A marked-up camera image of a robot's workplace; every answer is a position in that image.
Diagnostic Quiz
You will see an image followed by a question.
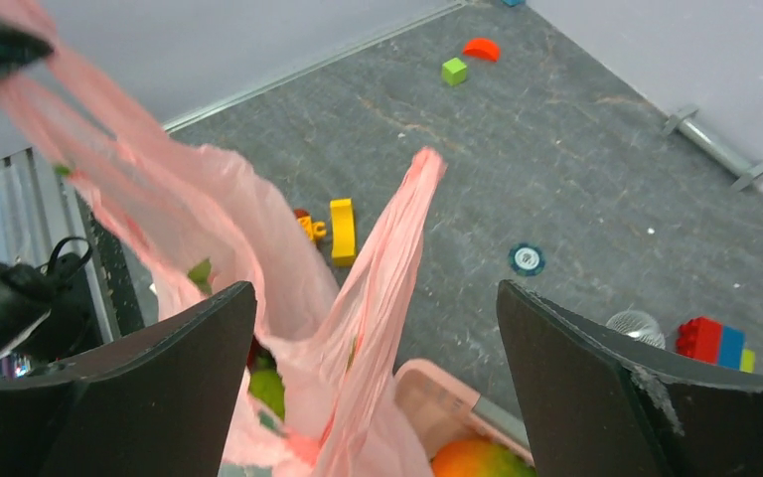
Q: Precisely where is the yellow orange toy brick vehicle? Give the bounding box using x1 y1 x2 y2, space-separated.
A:
294 198 358 267

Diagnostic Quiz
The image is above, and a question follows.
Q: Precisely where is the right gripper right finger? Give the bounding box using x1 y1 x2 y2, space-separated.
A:
496 280 763 476

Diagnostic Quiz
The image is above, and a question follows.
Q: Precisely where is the blue poker chip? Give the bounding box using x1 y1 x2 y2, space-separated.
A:
508 242 546 276

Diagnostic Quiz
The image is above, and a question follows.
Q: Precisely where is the red blue green brick cluster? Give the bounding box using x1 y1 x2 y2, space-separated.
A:
675 316 755 373

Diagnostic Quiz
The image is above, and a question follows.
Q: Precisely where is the pink plastic basket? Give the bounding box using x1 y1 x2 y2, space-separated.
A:
394 359 534 465

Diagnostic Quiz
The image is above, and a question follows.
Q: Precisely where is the black microphone silver head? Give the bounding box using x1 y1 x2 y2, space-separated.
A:
605 309 666 349

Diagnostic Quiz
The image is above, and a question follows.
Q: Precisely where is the orange green fake mango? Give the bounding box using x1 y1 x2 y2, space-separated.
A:
430 438 536 477

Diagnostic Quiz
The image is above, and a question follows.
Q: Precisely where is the small green cube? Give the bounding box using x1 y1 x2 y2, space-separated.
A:
441 58 468 86

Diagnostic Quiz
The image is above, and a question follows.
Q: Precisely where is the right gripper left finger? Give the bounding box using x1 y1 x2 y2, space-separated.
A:
0 282 257 476

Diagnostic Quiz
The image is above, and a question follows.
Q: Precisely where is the grey metal handle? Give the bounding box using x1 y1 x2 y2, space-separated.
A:
662 104 763 192

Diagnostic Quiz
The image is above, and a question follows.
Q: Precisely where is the pink plastic bag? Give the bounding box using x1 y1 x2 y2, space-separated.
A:
0 1 445 476

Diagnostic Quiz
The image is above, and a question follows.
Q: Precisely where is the light green fake round fruit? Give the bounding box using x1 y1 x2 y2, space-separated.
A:
248 369 285 420

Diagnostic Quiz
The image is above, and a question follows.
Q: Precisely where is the red curved block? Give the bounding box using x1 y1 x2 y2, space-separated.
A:
462 37 502 63

